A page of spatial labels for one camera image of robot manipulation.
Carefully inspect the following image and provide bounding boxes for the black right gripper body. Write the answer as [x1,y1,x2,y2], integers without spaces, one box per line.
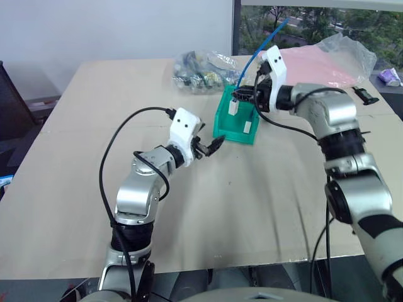
[253,77,275,113]

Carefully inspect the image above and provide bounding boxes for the pink sheet in clear bag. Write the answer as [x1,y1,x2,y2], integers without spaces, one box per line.
[259,32,377,89]

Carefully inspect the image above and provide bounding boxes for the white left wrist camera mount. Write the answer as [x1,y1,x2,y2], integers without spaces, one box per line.
[167,107,202,167]

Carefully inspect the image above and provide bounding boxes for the grey robot torso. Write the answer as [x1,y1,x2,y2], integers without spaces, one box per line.
[78,285,341,302]

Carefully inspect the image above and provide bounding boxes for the dark window frame post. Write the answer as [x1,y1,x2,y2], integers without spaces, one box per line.
[232,0,243,57]

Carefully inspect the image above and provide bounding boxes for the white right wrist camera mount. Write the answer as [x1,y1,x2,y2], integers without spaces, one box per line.
[259,45,288,112]

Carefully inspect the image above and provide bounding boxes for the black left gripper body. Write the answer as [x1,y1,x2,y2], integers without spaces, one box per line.
[190,123,208,160]

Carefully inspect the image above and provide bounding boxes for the green plastic bin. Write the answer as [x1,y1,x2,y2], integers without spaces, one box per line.
[212,84,260,145]

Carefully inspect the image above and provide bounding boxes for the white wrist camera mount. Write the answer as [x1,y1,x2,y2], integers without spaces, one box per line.
[167,107,202,167]
[259,45,288,112]

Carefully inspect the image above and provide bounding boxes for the blue cable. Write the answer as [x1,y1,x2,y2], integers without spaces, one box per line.
[236,17,290,94]

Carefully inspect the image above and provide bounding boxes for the small black clip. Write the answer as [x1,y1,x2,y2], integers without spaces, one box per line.
[352,86,380,106]

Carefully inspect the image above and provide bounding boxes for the black chair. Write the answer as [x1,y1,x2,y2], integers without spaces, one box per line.
[0,60,36,142]

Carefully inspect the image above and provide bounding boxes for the purple white packet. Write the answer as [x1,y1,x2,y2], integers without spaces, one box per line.
[378,67,403,87]

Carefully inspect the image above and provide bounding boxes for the clear bag of cables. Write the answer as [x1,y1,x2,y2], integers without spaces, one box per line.
[171,50,244,96]

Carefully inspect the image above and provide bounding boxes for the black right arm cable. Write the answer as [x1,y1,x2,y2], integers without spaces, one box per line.
[253,61,347,299]

